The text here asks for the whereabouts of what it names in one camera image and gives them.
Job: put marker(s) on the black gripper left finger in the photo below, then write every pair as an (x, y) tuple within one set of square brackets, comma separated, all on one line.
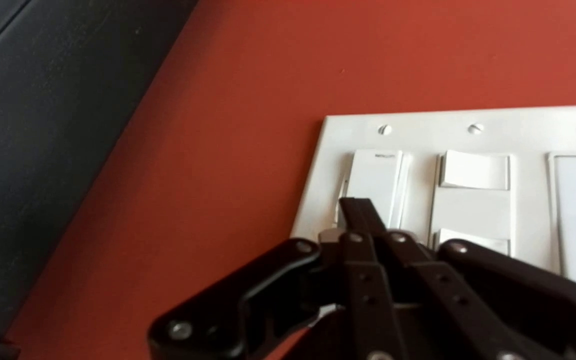
[(360, 286)]

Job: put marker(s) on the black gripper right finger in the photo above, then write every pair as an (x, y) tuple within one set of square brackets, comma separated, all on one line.
[(500, 292)]

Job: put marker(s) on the white plate screw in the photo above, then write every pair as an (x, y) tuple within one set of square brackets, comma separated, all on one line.
[(475, 129), (384, 129)]

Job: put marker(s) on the white triple switch wall plate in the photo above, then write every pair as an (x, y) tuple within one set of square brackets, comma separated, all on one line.
[(435, 137)]

